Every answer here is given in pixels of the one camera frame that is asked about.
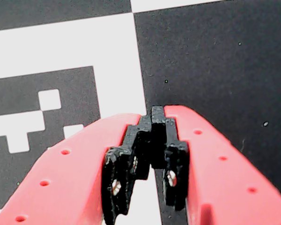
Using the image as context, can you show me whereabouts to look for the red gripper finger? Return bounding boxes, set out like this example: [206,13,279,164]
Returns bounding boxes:
[151,105,281,225]
[0,113,153,225]

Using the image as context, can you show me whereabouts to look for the black white marker checkerboard mat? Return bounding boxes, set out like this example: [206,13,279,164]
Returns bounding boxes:
[0,0,281,225]

